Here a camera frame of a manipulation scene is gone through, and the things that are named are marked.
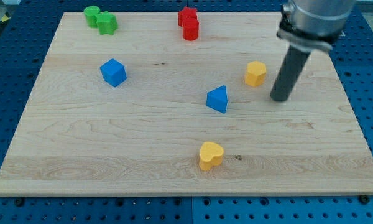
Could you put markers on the yellow heart block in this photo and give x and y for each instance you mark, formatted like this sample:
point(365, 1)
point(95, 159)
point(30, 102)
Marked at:
point(211, 154)

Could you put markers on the red star block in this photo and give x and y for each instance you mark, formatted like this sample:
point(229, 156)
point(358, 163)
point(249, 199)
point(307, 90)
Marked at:
point(186, 12)

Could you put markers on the blue triangle block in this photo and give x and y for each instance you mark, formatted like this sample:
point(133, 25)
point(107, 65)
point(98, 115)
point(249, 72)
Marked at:
point(217, 99)

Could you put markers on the green cylinder block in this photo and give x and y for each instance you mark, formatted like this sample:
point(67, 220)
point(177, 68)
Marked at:
point(90, 14)

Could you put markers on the yellow hexagon block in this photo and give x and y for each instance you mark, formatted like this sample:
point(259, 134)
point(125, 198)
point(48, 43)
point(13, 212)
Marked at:
point(255, 73)

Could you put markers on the blue cube block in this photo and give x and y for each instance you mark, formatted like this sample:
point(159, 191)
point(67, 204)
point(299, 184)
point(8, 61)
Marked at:
point(113, 72)

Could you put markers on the red cylinder block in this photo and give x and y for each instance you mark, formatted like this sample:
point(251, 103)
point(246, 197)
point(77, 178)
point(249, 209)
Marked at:
point(190, 28)

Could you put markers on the light wooden board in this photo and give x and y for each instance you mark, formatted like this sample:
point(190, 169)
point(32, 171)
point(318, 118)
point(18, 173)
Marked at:
point(80, 137)

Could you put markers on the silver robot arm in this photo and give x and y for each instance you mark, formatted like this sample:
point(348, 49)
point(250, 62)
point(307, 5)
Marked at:
point(307, 25)

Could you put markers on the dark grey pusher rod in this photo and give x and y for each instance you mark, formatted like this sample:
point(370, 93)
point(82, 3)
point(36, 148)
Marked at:
point(290, 70)

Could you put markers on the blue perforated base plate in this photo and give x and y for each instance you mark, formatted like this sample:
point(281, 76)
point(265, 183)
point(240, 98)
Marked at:
point(24, 41)

